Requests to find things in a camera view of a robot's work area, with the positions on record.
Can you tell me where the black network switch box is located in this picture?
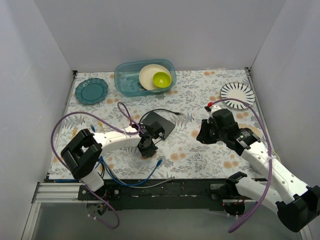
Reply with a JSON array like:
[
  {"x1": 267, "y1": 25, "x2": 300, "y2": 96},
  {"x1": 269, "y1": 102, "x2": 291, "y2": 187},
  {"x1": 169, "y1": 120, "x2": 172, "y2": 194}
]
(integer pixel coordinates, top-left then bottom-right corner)
[{"x1": 142, "y1": 112, "x2": 176, "y2": 140}]

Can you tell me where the black power cable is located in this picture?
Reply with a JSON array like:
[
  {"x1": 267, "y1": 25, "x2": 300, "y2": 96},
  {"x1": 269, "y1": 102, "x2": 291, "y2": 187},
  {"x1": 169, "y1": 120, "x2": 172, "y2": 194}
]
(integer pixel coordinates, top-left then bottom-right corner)
[{"x1": 138, "y1": 108, "x2": 181, "y2": 125}]

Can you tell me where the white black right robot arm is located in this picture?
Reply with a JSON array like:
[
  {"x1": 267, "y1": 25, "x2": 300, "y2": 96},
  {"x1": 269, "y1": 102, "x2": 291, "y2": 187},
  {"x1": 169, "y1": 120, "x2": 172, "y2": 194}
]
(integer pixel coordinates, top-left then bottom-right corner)
[{"x1": 196, "y1": 106, "x2": 320, "y2": 233}]

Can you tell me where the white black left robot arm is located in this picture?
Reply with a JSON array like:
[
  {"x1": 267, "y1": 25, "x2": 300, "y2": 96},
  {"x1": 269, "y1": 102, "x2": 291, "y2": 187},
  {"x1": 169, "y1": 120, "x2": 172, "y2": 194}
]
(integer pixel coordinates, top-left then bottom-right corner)
[{"x1": 60, "y1": 121, "x2": 165, "y2": 200}]

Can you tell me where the cream square panda dish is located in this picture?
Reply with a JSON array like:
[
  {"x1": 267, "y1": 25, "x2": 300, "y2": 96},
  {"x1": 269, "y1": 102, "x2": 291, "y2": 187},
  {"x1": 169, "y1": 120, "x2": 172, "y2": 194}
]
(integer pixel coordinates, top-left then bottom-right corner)
[{"x1": 238, "y1": 123, "x2": 262, "y2": 138}]

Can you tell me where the blue striped white plate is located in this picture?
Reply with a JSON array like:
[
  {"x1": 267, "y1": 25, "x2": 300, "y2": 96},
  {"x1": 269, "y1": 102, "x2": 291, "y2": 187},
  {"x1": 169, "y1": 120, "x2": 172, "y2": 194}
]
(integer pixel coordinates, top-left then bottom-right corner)
[{"x1": 220, "y1": 82, "x2": 256, "y2": 110}]

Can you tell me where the lime green bowl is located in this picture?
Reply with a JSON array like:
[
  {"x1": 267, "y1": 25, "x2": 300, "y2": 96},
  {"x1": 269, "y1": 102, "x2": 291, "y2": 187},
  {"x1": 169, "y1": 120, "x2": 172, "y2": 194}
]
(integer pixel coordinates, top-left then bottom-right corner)
[{"x1": 152, "y1": 71, "x2": 172, "y2": 88}]

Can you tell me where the floral patterned table mat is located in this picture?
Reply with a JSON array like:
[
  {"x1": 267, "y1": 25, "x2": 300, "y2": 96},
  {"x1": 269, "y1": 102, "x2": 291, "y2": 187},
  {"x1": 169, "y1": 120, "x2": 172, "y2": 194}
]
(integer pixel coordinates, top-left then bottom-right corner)
[{"x1": 53, "y1": 69, "x2": 260, "y2": 182}]

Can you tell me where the cream round plate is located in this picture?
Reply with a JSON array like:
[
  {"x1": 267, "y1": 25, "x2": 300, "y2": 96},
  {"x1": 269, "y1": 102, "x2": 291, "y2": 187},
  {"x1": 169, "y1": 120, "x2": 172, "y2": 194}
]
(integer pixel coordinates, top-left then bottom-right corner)
[{"x1": 139, "y1": 64, "x2": 172, "y2": 91}]

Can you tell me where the blue transparent plastic container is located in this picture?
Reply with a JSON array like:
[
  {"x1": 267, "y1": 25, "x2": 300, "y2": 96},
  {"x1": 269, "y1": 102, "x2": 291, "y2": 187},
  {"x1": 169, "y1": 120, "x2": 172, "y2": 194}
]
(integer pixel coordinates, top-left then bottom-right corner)
[{"x1": 114, "y1": 59, "x2": 177, "y2": 97}]

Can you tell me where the teal scalloped plate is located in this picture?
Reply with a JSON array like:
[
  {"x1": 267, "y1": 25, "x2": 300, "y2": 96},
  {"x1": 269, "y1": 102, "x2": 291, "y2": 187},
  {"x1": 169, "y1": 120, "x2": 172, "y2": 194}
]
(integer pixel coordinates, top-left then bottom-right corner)
[{"x1": 75, "y1": 78, "x2": 109, "y2": 105}]

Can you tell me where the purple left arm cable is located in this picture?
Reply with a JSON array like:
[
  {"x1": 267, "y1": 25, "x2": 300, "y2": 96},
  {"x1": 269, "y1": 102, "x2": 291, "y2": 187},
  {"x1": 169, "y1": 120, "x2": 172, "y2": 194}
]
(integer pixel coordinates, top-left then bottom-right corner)
[{"x1": 50, "y1": 101, "x2": 143, "y2": 230}]

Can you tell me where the grey ethernet cable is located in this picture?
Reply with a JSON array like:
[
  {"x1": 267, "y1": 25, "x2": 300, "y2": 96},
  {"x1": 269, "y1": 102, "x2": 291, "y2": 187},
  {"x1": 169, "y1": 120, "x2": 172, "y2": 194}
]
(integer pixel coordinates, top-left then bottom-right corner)
[{"x1": 109, "y1": 176, "x2": 176, "y2": 189}]

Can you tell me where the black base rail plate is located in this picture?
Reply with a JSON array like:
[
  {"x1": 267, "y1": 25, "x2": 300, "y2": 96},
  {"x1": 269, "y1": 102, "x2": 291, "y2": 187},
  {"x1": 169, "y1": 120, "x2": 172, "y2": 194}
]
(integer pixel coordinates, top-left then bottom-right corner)
[{"x1": 77, "y1": 172, "x2": 286, "y2": 212}]

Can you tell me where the aluminium frame rail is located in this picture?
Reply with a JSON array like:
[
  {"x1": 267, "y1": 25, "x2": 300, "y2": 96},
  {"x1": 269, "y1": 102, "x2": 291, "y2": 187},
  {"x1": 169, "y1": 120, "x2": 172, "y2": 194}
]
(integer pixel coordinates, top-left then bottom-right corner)
[{"x1": 31, "y1": 181, "x2": 303, "y2": 203}]

